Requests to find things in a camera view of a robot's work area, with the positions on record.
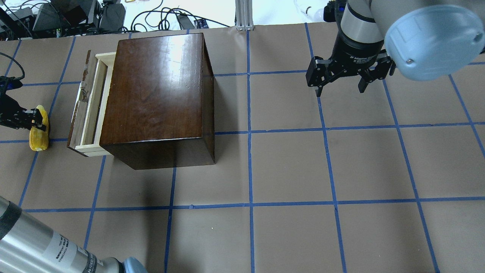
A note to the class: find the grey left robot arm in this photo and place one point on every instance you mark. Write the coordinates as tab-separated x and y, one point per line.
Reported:
29	246

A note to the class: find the black electronics pile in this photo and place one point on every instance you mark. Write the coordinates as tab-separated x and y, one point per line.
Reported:
36	19

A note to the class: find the black power adapter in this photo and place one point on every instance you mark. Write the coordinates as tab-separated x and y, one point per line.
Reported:
185	22

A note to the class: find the light wood drawer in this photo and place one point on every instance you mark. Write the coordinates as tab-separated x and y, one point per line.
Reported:
90	106

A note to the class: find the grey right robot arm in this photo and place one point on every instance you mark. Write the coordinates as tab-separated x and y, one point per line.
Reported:
423	39

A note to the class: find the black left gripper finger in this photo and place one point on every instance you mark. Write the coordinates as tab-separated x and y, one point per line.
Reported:
34	113
38	125

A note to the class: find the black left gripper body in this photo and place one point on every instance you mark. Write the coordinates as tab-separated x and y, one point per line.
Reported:
16	116

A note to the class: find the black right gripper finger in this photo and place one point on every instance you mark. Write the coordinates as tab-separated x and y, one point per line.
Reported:
362	85
319	89

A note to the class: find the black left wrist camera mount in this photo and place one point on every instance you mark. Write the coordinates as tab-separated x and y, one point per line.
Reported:
9	83

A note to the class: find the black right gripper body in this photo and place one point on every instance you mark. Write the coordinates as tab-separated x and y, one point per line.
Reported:
354	54

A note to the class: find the yellow corn cob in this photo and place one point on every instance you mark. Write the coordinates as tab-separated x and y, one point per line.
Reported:
39	139

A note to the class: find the dark brown wooden cabinet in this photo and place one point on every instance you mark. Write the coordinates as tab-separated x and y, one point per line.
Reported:
160	108

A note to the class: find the aluminium extrusion post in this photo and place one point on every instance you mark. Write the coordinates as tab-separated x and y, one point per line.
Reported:
244	15

